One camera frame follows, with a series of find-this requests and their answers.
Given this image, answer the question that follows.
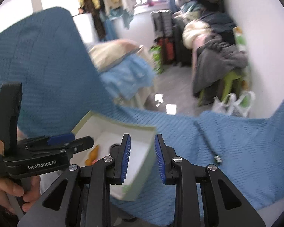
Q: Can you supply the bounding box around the orange gourd ornament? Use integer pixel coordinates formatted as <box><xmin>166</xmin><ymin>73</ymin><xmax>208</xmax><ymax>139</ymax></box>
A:
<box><xmin>84</xmin><ymin>145</ymin><xmax>100</xmax><ymax>166</ymax></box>

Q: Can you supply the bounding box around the green jewelry box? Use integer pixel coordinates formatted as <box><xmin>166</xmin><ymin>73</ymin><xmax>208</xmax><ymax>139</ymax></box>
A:
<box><xmin>71</xmin><ymin>111</ymin><xmax>156</xmax><ymax>201</ymax></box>

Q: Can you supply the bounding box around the left hand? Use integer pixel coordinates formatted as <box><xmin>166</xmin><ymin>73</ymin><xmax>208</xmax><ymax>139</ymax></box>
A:
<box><xmin>0</xmin><ymin>176</ymin><xmax>41</xmax><ymax>214</ymax></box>

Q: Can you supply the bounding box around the black hair stick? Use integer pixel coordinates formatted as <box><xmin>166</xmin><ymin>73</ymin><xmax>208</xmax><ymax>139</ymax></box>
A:
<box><xmin>194</xmin><ymin>121</ymin><xmax>223</xmax><ymax>165</ymax></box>

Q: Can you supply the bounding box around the blue textured blanket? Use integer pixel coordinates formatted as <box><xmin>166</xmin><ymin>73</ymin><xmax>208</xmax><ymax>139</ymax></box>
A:
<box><xmin>0</xmin><ymin>7</ymin><xmax>284</xmax><ymax>226</ymax></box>

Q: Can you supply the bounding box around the beige pillow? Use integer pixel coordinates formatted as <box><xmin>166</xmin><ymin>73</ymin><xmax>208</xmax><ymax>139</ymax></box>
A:
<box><xmin>88</xmin><ymin>39</ymin><xmax>139</xmax><ymax>72</ymax></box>

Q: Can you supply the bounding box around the light blue bed sheet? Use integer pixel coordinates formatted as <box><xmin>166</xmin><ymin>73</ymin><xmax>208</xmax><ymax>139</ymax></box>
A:
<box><xmin>100</xmin><ymin>54</ymin><xmax>156</xmax><ymax>100</ymax></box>

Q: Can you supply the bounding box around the white tote bag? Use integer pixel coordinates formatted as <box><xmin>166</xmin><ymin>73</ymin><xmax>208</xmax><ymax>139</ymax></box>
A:
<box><xmin>211</xmin><ymin>91</ymin><xmax>255</xmax><ymax>118</ymax></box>

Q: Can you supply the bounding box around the green carton box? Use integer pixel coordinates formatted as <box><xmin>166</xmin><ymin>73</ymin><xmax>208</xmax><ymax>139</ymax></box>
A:
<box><xmin>150</xmin><ymin>45</ymin><xmax>163</xmax><ymax>74</ymax></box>

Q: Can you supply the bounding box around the green plastic stool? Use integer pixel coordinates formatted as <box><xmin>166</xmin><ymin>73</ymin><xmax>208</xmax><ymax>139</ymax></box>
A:
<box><xmin>198</xmin><ymin>71</ymin><xmax>243</xmax><ymax>106</ymax></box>

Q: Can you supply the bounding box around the red black suitcase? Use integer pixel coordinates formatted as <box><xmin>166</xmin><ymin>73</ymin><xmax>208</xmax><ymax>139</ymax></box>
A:
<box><xmin>156</xmin><ymin>37</ymin><xmax>175</xmax><ymax>65</ymax></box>

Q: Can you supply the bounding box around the grey fleece blanket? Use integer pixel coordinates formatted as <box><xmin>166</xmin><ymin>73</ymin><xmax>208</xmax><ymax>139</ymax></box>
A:
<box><xmin>192</xmin><ymin>34</ymin><xmax>248</xmax><ymax>96</ymax></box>

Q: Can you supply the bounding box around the cream pink quilt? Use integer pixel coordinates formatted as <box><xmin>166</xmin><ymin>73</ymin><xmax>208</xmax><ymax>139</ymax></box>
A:
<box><xmin>182</xmin><ymin>19</ymin><xmax>212</xmax><ymax>55</ymax></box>

